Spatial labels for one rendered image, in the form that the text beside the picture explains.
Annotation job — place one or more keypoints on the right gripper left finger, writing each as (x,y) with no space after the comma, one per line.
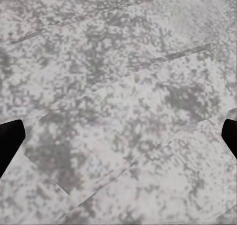
(12,135)

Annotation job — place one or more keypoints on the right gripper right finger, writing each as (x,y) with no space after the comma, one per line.
(229,134)

